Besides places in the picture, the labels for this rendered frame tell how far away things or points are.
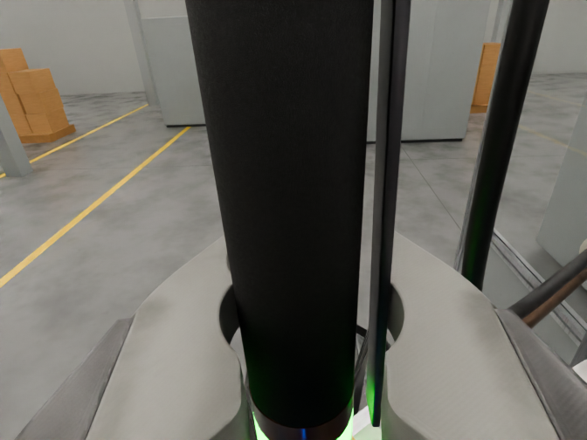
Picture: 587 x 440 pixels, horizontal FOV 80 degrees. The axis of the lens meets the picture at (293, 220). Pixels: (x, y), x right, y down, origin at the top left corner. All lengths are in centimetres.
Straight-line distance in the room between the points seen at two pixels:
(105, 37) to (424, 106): 1060
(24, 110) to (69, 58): 629
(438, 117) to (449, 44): 99
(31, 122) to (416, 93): 686
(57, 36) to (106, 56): 154
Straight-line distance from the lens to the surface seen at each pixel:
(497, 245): 149
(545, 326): 133
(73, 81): 1467
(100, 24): 1387
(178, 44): 751
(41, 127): 836
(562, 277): 32
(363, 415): 21
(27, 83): 822
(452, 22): 584
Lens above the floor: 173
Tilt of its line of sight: 29 degrees down
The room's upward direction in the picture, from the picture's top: 3 degrees counter-clockwise
